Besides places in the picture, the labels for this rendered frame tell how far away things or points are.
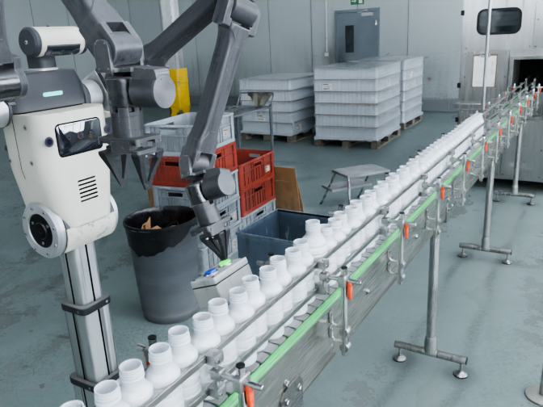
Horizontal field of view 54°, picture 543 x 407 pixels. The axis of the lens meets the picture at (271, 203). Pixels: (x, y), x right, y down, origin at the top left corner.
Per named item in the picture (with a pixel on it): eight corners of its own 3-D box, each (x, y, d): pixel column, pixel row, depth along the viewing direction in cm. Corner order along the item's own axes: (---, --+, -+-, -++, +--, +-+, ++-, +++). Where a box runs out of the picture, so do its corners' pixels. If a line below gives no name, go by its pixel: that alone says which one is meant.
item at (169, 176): (198, 189, 370) (195, 157, 363) (149, 185, 387) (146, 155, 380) (238, 168, 423) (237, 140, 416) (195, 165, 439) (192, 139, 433)
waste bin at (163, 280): (175, 336, 314) (163, 233, 295) (120, 319, 336) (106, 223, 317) (220, 302, 351) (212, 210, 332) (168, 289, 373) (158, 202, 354)
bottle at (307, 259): (294, 294, 141) (290, 236, 136) (317, 295, 139) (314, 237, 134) (290, 305, 135) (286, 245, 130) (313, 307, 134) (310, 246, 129)
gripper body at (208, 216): (234, 220, 135) (224, 193, 135) (210, 233, 127) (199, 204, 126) (216, 226, 139) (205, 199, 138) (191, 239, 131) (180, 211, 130)
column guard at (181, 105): (182, 123, 1118) (177, 69, 1085) (167, 122, 1138) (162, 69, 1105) (194, 120, 1150) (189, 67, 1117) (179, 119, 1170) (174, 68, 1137)
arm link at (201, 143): (248, 7, 132) (216, -9, 124) (265, 10, 128) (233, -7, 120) (201, 173, 140) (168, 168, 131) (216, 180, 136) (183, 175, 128)
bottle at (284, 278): (292, 315, 131) (290, 252, 126) (293, 328, 125) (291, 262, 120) (268, 316, 131) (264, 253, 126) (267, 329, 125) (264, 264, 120)
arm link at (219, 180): (204, 161, 138) (178, 157, 132) (236, 148, 131) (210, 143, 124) (209, 206, 136) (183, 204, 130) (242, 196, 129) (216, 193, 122)
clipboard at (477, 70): (494, 87, 530) (497, 53, 521) (470, 87, 542) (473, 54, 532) (495, 86, 533) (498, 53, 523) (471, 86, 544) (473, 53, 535)
